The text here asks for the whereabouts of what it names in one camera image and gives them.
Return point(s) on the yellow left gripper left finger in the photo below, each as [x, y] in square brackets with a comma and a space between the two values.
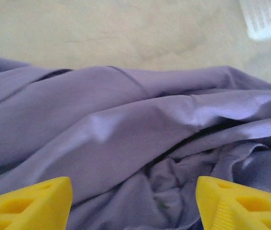
[29, 210]

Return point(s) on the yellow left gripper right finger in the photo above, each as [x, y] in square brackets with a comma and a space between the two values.
[233, 210]

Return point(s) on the purple t-shirt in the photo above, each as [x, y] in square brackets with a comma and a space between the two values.
[101, 131]

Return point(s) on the white plastic mesh basket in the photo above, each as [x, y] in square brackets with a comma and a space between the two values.
[264, 19]

